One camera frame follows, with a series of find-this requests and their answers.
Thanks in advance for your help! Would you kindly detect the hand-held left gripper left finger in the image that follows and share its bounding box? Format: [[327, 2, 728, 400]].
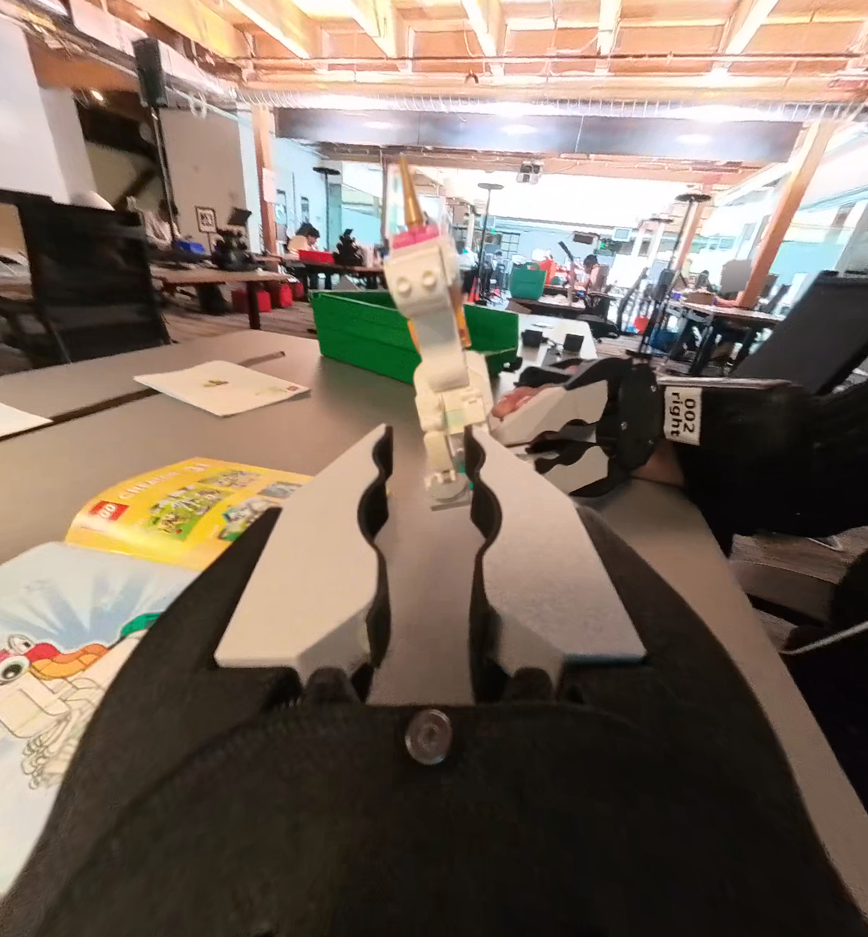
[[213, 423, 396, 672]]

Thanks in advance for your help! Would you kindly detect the white toy brick unicorn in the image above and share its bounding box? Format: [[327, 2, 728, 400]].
[[380, 153, 494, 510]]

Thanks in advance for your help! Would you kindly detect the black speaker on pole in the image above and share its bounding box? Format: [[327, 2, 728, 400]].
[[131, 37, 170, 110]]

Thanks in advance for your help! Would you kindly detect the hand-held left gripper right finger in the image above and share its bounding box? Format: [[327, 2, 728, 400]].
[[464, 428, 649, 665]]

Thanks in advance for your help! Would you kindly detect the white cable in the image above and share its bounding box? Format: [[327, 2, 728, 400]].
[[785, 603, 868, 657]]

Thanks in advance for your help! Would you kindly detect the yellow instruction booklet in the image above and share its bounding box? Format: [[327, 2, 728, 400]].
[[0, 457, 315, 896]]

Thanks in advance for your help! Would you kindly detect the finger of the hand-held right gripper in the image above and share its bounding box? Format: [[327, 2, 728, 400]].
[[493, 359, 618, 448], [529, 435, 625, 499]]

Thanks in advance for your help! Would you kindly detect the green plastic bin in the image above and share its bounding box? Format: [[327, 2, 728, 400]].
[[309, 288, 520, 387]]

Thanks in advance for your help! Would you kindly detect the person's black shirt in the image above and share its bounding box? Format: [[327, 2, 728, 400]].
[[780, 527, 868, 866]]

